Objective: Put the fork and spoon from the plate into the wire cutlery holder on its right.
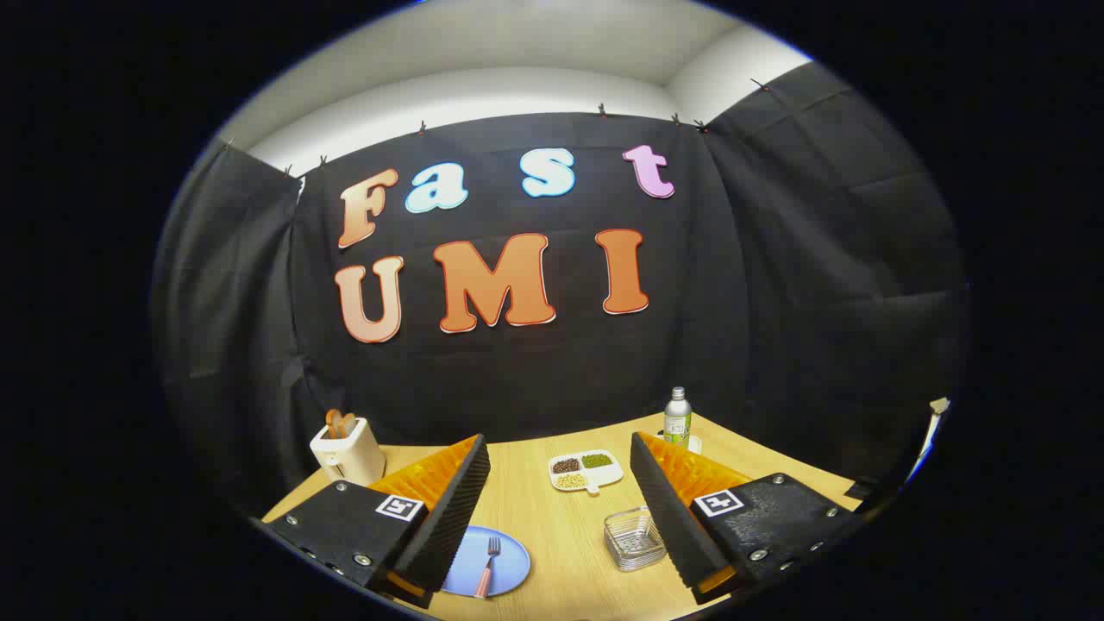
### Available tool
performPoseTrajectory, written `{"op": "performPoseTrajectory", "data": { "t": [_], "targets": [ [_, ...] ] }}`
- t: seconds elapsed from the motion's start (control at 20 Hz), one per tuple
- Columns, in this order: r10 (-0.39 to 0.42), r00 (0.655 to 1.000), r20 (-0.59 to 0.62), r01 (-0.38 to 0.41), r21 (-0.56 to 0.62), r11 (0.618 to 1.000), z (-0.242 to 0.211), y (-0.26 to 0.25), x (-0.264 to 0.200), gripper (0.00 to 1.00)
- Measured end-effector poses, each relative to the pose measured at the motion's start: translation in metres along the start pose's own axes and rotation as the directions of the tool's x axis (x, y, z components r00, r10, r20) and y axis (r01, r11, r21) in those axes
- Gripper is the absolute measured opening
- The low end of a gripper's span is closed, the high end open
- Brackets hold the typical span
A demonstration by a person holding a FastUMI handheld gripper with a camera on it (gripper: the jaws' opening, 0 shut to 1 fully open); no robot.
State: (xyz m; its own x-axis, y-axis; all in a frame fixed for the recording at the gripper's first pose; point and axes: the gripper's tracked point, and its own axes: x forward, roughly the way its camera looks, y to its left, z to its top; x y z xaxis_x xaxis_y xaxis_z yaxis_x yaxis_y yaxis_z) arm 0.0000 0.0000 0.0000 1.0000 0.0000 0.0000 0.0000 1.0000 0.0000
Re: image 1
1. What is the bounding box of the blue round plate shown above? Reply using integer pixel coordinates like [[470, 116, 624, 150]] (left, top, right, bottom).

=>
[[442, 525, 531, 598]]

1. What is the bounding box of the white divided dish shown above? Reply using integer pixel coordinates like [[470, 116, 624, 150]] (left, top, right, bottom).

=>
[[549, 449, 624, 495]]

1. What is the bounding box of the metal wire basket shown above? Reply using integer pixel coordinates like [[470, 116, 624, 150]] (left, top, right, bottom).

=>
[[604, 507, 667, 572]]

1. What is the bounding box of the white toaster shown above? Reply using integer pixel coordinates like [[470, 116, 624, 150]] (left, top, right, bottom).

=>
[[310, 417, 386, 488]]

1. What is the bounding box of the silver bottle with green label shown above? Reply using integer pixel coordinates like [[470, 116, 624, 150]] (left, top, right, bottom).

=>
[[663, 386, 693, 448]]

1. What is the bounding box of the black backdrop cloth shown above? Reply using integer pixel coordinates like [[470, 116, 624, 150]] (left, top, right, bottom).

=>
[[151, 62, 971, 518]]

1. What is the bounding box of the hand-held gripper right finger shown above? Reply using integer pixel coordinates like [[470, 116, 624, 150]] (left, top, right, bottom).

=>
[[629, 431, 863, 605]]

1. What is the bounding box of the fork with checkered handle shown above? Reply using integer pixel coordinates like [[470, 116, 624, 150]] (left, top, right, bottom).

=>
[[474, 536, 502, 599]]

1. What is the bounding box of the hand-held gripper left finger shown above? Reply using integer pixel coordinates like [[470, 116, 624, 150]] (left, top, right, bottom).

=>
[[259, 434, 492, 609]]

